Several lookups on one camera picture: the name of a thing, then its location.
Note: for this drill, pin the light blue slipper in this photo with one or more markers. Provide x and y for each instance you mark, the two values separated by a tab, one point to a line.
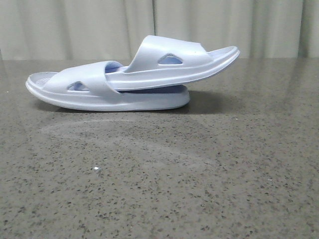
162	61
87	88

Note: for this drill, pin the beige curtain backdrop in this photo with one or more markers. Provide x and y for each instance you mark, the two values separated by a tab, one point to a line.
114	29

